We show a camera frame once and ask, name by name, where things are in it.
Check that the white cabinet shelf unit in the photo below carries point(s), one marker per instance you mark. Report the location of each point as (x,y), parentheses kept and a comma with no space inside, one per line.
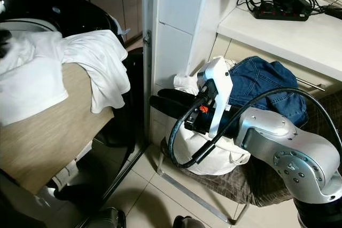
(176,20)

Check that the blue denim jeans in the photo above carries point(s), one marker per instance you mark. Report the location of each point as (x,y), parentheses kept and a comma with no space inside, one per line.
(267,81)

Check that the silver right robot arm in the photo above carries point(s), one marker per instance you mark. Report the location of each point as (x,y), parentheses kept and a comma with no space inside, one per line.
(288,148)

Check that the beige wood-grain panel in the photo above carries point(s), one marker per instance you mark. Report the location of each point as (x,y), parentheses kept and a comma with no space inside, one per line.
(48,142)

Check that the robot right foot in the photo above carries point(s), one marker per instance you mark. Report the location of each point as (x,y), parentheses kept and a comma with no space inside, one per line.
(188,222)

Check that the black washing machine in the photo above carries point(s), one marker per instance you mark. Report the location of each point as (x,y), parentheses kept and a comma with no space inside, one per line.
(75,4)

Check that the black plug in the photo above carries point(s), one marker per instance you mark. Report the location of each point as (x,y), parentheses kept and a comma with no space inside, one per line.
(334,12)

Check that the black power strip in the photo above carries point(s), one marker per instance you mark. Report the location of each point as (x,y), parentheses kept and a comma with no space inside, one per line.
(280,10)

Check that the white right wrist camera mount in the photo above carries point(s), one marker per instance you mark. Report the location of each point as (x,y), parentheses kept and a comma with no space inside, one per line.
(219,84)

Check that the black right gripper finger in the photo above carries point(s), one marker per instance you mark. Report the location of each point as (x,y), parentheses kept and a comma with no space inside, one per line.
(179,95)
(168,108)

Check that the brown plaid cushioned chair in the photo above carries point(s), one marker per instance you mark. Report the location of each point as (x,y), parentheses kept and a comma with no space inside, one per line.
(267,185)

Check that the white t-shirt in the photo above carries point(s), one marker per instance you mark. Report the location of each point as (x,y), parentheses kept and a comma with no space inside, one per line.
(43,78)

